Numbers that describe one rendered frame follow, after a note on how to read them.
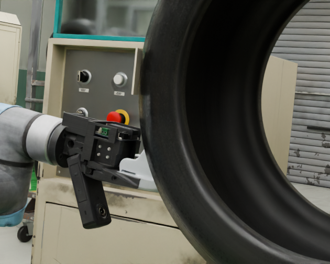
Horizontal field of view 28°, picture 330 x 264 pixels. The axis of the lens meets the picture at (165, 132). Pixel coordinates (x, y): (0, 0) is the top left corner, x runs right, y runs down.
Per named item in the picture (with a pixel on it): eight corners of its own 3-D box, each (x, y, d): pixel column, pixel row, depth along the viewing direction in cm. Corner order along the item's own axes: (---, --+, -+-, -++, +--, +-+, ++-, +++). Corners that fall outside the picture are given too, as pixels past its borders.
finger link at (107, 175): (134, 179, 91) (84, 163, 96) (132, 189, 92) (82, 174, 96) (151, 177, 96) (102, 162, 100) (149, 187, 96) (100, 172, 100)
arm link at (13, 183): (-49, 221, 103) (-37, 153, 102) (-7, 212, 114) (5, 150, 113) (-8, 235, 101) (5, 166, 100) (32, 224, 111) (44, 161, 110)
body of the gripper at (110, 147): (119, 129, 93) (54, 111, 99) (108, 187, 94) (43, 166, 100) (146, 129, 100) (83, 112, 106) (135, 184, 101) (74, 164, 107)
